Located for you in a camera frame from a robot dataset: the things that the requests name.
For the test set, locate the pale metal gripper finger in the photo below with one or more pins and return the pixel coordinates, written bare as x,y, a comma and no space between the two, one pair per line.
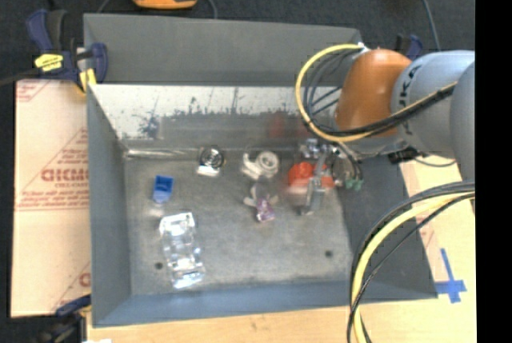
321,195
311,197

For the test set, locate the red and white round thing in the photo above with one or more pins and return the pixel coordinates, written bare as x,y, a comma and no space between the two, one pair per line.
299,175

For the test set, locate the purple small packet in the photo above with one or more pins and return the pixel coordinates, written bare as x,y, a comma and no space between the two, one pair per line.
265,209

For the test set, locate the pale small toy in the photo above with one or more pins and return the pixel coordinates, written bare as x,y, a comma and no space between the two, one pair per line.
252,198

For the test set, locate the grey metal bin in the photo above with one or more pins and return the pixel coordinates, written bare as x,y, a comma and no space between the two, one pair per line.
240,245

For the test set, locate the clear glass jar, metal lid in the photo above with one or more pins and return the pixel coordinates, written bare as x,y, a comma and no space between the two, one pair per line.
210,159

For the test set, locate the clear plastic bottle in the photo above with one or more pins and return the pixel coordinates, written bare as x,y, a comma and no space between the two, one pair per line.
182,247

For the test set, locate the blue block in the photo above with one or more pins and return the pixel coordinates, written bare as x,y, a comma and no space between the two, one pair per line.
163,188

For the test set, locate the brown cardboard board, red print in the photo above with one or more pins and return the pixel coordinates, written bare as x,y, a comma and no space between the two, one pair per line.
48,213

